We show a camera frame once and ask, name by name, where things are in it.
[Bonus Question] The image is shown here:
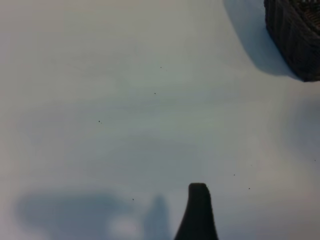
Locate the dark brown woven basket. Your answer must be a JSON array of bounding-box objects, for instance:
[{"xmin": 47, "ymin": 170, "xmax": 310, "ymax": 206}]
[{"xmin": 263, "ymin": 0, "xmax": 320, "ymax": 83}]

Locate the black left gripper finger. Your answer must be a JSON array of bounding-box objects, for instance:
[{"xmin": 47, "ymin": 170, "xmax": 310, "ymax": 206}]
[{"xmin": 173, "ymin": 182, "xmax": 220, "ymax": 240}]

